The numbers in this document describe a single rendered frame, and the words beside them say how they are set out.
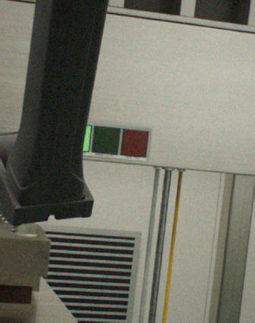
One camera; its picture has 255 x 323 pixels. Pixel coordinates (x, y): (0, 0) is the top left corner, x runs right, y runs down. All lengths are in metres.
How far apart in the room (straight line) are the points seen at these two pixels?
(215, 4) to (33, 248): 0.77
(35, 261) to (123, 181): 2.83
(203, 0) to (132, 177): 2.38
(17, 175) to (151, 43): 1.08
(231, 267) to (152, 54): 0.56
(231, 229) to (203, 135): 0.31
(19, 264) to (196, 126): 0.59
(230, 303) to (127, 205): 2.19
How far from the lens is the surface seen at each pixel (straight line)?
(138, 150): 1.85
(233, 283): 2.14
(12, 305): 1.53
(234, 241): 2.13
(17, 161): 0.81
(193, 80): 1.89
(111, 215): 4.28
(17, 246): 1.46
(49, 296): 1.67
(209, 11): 1.99
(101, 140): 1.83
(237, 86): 1.92
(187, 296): 4.47
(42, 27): 0.73
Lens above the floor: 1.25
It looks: 3 degrees down
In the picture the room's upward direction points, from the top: 6 degrees clockwise
